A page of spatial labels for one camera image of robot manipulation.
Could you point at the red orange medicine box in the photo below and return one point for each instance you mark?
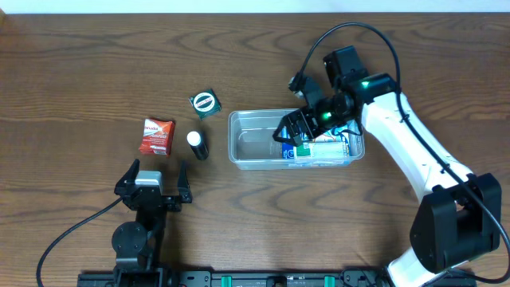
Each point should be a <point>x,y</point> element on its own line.
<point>157,137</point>

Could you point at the green square box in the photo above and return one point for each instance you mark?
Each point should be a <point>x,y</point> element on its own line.
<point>205,104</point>

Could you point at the black bottle white cap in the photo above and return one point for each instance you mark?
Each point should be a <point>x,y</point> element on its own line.
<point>197,145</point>

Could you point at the clear plastic container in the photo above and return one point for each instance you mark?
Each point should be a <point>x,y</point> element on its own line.
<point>252,147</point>

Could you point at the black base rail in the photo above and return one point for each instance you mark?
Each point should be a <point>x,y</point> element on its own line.
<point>203,278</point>

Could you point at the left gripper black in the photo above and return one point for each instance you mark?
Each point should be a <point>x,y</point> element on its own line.
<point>184,193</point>

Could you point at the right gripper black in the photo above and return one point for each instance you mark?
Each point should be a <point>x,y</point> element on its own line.
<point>307,123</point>

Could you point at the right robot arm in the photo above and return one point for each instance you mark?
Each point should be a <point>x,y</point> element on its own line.
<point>458,217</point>

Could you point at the white green medicine packet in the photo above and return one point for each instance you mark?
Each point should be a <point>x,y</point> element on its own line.
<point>322,150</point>

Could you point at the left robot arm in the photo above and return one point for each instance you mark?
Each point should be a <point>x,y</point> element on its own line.
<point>137,243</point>

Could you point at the blue white drink mix box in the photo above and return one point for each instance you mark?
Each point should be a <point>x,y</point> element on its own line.
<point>331,136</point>

